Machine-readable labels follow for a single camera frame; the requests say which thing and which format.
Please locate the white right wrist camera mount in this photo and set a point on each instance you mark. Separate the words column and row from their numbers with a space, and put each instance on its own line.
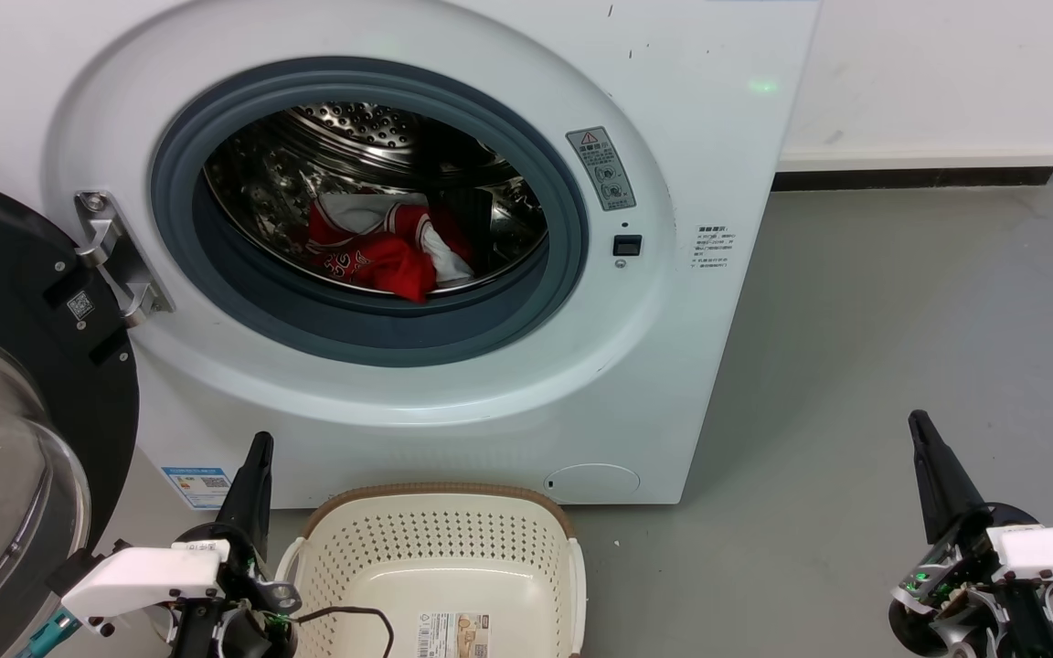
column 1052, row 548

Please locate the black wall skirting strip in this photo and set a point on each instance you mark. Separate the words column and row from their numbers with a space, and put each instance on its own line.
column 910, row 178

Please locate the small printed text sticker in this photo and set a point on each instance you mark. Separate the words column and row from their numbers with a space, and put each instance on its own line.
column 715, row 248

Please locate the cream plastic laundry basket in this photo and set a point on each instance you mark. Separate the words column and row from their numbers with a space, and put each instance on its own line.
column 440, row 548

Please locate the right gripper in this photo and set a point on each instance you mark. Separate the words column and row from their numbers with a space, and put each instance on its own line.
column 956, row 594

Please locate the washing machine door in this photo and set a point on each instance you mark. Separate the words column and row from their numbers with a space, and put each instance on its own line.
column 24, row 265

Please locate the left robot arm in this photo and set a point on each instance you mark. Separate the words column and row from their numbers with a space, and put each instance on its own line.
column 47, row 637

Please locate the printed product label sticker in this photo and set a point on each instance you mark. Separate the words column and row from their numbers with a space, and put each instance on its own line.
column 453, row 636

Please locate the silver metal door hinge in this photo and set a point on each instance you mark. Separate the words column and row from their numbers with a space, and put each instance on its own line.
column 121, row 263

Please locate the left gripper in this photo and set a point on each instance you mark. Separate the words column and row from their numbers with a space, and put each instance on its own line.
column 234, row 621

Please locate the grey rubber door gasket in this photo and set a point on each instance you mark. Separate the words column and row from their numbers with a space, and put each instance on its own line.
column 353, row 331

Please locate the white QR code sticker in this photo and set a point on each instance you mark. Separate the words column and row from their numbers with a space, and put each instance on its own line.
column 80, row 304

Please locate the white front-load washing machine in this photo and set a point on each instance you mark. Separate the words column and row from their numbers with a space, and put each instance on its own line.
column 673, row 366

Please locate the round white filter cover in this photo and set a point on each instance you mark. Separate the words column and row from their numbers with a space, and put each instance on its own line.
column 592, row 482

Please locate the grey warning sticker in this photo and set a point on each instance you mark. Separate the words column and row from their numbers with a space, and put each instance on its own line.
column 601, row 169

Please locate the red jersey garment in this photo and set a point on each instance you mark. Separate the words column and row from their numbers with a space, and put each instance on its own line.
column 380, row 260

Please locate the stainless steel washing machine drum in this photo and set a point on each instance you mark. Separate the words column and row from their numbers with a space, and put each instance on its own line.
column 353, row 123

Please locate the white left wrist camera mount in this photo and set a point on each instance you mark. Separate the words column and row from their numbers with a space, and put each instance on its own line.
column 138, row 578

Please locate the black door latch socket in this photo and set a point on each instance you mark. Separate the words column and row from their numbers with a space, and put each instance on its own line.
column 627, row 245

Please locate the blue white energy label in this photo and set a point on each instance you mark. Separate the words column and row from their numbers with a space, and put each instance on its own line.
column 199, row 486

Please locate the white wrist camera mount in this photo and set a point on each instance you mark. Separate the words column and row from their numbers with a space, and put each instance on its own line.
column 1052, row 548
column 138, row 578

